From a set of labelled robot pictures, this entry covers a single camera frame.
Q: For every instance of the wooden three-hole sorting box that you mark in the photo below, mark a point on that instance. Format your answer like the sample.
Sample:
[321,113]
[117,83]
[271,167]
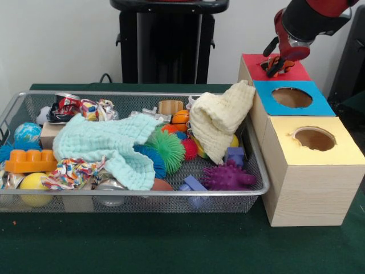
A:
[313,194]

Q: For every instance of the blue globe print ball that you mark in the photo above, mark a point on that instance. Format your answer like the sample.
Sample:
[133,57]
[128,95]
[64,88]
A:
[28,132]

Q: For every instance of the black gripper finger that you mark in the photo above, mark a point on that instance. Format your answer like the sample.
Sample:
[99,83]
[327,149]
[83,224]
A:
[275,68]
[271,47]

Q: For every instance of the colourful crumpled cloth ball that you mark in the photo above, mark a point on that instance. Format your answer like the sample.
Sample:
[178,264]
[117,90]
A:
[71,171]
[95,109]

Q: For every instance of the mint green muslin cloth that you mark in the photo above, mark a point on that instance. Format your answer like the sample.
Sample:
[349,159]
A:
[108,137]

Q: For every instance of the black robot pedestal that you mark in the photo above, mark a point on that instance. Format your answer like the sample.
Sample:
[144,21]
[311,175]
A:
[171,42]

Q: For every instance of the dark green table cloth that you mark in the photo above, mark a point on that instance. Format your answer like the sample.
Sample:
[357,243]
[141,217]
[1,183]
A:
[171,245]
[353,107]

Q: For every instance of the black chair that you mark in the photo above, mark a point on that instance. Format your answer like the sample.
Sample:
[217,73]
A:
[353,71]

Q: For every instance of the orange striped plush tiger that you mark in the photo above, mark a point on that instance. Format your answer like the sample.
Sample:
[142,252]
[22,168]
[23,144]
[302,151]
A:
[288,65]

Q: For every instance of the small orange basketball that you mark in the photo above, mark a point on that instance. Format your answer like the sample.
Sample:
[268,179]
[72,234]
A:
[180,120]

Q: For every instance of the orange pegged toy block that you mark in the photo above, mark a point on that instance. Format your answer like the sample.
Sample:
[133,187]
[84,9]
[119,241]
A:
[31,161]

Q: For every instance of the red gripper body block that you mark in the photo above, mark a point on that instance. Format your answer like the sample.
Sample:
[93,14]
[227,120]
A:
[296,54]

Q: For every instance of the yellow smooth ball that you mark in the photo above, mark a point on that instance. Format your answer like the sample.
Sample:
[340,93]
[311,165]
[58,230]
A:
[32,182]

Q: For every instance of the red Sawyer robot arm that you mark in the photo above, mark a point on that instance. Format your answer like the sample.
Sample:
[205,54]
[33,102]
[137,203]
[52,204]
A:
[313,17]

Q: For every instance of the purple knobbly rubber ball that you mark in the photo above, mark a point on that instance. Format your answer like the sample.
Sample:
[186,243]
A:
[228,177]

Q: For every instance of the green spiky puffer ball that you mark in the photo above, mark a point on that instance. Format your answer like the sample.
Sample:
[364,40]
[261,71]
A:
[171,151]

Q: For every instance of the cream muslin cloth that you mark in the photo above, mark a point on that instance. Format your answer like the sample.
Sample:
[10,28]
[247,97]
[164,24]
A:
[219,117]

